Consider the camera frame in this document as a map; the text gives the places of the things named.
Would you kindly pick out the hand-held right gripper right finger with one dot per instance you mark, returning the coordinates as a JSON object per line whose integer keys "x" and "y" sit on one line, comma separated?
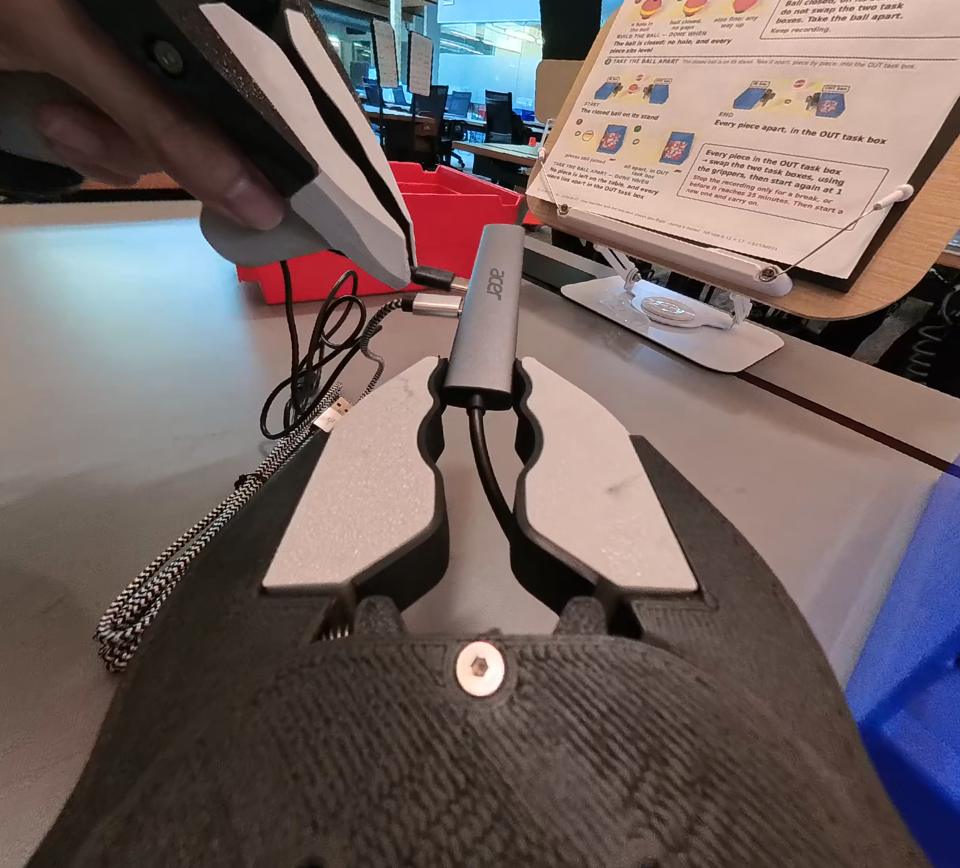
{"x": 600, "y": 500}

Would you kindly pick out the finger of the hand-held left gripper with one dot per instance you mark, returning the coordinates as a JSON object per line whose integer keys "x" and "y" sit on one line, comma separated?
{"x": 337, "y": 102}
{"x": 285, "y": 87}

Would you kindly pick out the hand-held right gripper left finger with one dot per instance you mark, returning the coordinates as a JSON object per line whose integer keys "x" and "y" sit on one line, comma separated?
{"x": 360, "y": 493}

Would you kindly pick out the grey usb hub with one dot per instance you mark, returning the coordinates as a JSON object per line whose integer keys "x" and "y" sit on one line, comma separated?
{"x": 480, "y": 313}

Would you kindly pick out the person's left hand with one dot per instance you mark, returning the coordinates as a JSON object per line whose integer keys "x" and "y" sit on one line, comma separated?
{"x": 112, "y": 102}

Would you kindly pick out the white sheet on stand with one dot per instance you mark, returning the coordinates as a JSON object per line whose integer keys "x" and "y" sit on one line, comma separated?
{"x": 385, "y": 54}
{"x": 420, "y": 63}

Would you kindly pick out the black office chair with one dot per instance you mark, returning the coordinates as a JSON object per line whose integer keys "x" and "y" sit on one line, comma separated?
{"x": 504, "y": 117}
{"x": 429, "y": 104}

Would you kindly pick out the red plastic bin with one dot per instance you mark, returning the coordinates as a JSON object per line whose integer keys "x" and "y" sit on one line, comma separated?
{"x": 442, "y": 215}

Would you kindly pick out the wooden office desk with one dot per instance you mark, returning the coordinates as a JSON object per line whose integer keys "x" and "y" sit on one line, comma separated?
{"x": 495, "y": 159}

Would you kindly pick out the black monitor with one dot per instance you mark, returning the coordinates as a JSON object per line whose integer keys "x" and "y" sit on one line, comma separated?
{"x": 570, "y": 20}

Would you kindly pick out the blue plastic bin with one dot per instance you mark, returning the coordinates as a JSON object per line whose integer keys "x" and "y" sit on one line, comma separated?
{"x": 922, "y": 620}

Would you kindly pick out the wooden document stand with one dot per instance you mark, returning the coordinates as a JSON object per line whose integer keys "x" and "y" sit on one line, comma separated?
{"x": 900, "y": 237}

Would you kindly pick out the printed instruction sheet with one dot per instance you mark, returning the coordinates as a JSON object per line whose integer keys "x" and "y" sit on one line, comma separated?
{"x": 750, "y": 57}

